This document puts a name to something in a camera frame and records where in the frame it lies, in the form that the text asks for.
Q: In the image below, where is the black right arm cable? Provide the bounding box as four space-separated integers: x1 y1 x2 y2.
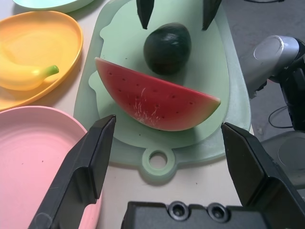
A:
268 106 294 129

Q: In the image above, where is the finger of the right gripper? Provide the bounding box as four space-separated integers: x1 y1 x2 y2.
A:
202 0 222 31
136 0 156 31

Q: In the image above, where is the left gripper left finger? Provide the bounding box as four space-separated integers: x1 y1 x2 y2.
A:
28 114 117 229

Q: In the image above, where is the grey robot left leg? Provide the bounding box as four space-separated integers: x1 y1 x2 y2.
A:
258 130 305 191

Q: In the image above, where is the watermelon slice toy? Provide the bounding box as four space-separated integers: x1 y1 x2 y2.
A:
94 56 222 132

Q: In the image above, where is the mint green plastic plate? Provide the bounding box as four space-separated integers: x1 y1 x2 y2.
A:
11 0 96 14

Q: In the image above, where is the dark green avocado toy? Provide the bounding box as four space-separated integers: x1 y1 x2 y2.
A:
143 22 192 76

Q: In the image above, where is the yellow plastic plate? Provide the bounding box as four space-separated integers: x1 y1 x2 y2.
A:
0 11 84 112

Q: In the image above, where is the green cutting board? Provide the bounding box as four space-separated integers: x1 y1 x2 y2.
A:
73 0 252 184

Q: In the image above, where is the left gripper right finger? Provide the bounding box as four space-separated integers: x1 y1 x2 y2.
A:
221 122 305 229

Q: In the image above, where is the pink plastic plate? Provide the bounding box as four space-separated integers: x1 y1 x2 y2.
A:
0 106 103 229

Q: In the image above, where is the yellow banana toy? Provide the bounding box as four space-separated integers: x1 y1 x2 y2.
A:
0 51 60 92

